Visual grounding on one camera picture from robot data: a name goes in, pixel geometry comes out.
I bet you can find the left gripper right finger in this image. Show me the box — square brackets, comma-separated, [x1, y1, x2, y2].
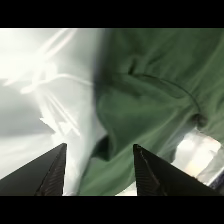
[132, 143, 221, 197]

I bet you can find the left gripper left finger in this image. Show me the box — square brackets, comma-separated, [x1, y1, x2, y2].
[0, 142, 68, 197]

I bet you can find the dark green shirt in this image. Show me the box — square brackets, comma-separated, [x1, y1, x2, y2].
[77, 28, 224, 197]

